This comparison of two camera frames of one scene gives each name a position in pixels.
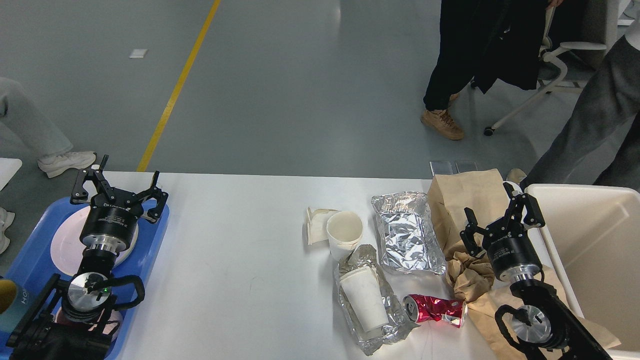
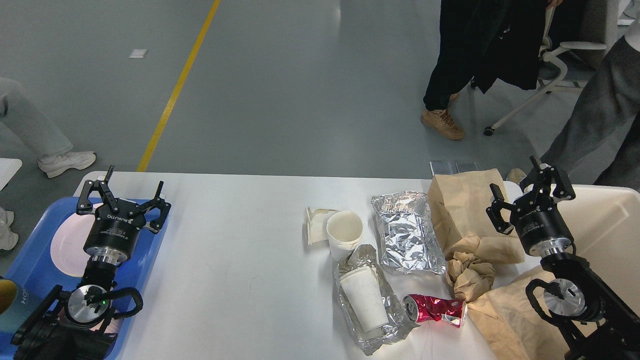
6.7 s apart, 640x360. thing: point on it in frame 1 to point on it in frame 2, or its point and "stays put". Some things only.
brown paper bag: [482, 191] stays put
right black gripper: [514, 257] to [534, 216]
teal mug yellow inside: [15, 301] stays put
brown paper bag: [494, 346] to [505, 311]
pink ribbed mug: [107, 322] stays put
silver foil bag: [407, 239] stays put
